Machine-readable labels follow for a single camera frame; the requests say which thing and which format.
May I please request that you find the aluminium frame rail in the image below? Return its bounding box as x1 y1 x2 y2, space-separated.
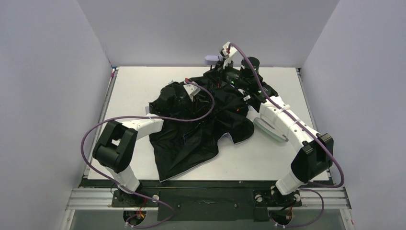
66 187 351 210

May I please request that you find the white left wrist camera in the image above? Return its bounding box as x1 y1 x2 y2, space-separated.
183 84 201 102

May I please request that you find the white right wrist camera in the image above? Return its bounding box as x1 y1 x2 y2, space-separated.
219 42 238 69

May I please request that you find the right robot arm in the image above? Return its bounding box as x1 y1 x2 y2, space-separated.
203 57 334 196

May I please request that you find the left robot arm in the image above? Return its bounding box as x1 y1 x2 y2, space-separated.
92 114 164 194

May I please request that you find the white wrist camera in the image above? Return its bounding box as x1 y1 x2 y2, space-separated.
183 84 201 102
219 42 238 69

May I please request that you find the lavender folding umbrella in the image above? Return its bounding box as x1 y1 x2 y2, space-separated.
149 75 255 182

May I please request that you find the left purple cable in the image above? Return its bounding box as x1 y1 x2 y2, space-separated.
80 78 215 229

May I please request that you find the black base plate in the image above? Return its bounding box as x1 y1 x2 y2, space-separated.
111 188 302 222

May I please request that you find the mint green umbrella case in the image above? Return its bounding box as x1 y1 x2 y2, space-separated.
253 117 289 142

